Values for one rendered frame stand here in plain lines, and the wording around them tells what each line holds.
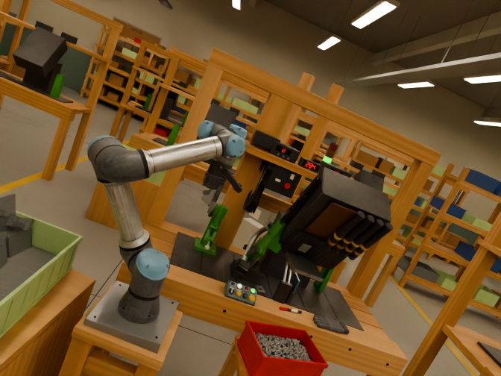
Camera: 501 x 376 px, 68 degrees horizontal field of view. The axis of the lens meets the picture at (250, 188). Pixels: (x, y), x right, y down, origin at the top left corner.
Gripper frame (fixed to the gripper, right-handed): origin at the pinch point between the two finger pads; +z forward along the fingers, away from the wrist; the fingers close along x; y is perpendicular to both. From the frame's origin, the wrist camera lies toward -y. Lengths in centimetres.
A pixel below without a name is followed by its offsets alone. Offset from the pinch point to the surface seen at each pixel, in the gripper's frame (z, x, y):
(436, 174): -72, -688, -545
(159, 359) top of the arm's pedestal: 44, 39, 0
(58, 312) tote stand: 50, 24, 39
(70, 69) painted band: 79, -1057, 435
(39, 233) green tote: 39, -5, 62
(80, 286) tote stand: 50, 4, 38
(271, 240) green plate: 13.4, -27.9, -38.1
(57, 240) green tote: 39, -4, 54
